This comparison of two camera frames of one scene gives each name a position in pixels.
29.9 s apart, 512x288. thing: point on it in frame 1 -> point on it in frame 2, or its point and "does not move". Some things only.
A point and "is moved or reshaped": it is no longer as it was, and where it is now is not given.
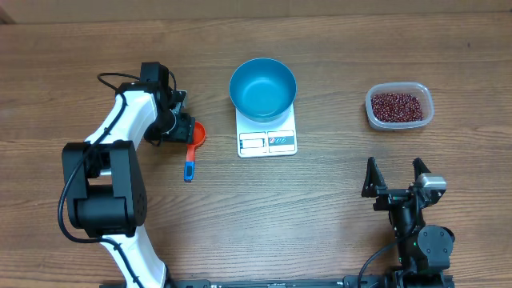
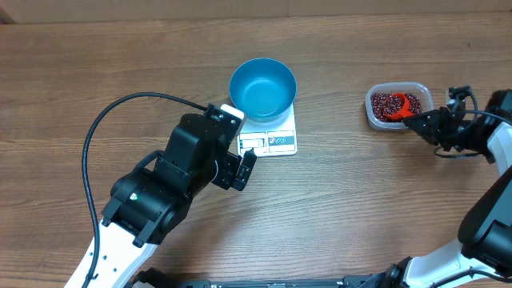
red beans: (396, 107) does not move
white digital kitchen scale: (274, 138) does not move
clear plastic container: (399, 106) does not move
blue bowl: (262, 90) does not move
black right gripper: (375, 183) -> (435, 122)
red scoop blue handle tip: (200, 135) is moved or reshaped
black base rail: (297, 283) does not move
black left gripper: (186, 135) -> (230, 162)
